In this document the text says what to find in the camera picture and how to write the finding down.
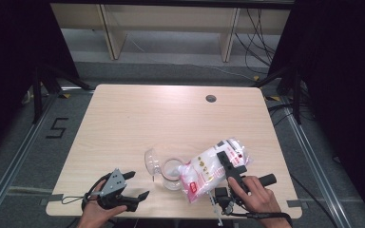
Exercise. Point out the clear glass jar beige lid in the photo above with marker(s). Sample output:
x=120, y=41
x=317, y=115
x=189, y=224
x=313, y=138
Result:
x=170, y=183

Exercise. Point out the grey table grommet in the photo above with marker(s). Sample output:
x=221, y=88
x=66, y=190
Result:
x=211, y=98

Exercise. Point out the black curtain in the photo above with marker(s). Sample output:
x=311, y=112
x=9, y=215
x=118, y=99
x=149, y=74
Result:
x=9, y=47
x=345, y=79

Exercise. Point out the clear plastic bag white granules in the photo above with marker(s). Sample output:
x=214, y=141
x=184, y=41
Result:
x=202, y=177

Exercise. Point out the person's right hand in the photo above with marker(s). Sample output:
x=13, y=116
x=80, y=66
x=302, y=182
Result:
x=259, y=199

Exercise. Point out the light wooden shelf unit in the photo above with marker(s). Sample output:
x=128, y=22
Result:
x=171, y=19

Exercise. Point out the metal floor rail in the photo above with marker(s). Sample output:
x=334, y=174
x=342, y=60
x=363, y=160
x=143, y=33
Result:
x=310, y=158
x=22, y=145

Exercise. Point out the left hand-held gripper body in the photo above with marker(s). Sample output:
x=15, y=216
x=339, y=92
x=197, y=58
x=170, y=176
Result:
x=114, y=183

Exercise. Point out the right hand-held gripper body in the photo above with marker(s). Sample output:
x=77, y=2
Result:
x=223, y=198

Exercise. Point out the grey tape piece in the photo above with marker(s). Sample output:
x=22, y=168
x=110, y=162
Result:
x=53, y=199

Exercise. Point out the person's left hand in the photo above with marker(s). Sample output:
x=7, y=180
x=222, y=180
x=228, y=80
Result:
x=95, y=213

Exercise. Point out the black metal stand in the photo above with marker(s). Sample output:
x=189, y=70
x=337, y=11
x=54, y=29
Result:
x=296, y=95
x=38, y=95

